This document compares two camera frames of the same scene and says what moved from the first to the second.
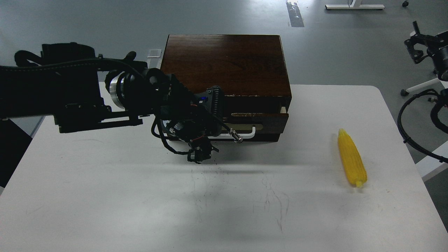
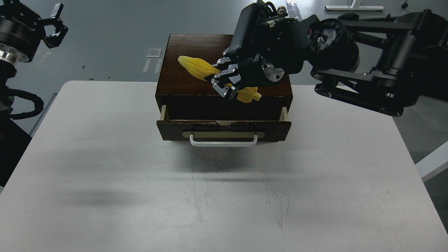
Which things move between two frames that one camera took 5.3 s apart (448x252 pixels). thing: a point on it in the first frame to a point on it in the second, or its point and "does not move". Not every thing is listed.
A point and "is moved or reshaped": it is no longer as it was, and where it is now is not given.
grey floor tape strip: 295,14 does not move
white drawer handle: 226,136 to 223,145
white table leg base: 356,5 does not move
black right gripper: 439,47 to 264,43
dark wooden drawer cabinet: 250,70 does not move
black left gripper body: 179,112 to 22,30
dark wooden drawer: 252,127 is moved or reshaped
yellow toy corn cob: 352,158 to 201,70
